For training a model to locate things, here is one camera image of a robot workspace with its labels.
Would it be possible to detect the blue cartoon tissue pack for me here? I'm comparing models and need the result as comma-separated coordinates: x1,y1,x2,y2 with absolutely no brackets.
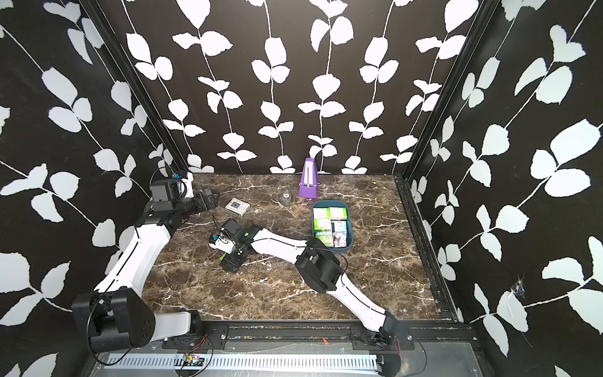
331,221,348,234

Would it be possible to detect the large green tissue pack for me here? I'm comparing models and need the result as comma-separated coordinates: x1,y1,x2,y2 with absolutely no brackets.
329,207,348,221

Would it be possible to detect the pink Kuromi tissue pack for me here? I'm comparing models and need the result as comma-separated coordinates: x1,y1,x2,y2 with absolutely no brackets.
332,232,348,248

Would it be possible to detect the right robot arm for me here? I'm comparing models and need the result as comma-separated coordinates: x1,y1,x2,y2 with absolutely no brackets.
209,218,399,349

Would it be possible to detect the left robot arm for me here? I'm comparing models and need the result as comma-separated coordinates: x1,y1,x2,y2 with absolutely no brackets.
72,174,220,354

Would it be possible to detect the playing card box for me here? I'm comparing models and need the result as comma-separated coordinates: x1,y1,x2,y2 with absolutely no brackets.
225,198,250,216

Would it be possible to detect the teal plastic storage box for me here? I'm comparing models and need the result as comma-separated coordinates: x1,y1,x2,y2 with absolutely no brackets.
312,199,353,253

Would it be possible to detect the purple metronome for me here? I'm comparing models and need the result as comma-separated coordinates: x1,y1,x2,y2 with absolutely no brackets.
298,157,318,199

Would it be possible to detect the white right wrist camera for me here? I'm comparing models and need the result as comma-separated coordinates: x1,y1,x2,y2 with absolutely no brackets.
209,232,235,254

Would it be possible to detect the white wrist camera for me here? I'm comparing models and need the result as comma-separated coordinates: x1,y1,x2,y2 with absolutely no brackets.
209,232,235,254
172,171,194,198

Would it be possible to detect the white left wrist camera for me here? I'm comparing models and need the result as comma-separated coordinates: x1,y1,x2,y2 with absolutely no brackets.
172,171,194,198

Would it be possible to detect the black front rail base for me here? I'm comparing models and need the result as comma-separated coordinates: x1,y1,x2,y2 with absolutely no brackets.
82,320,495,376

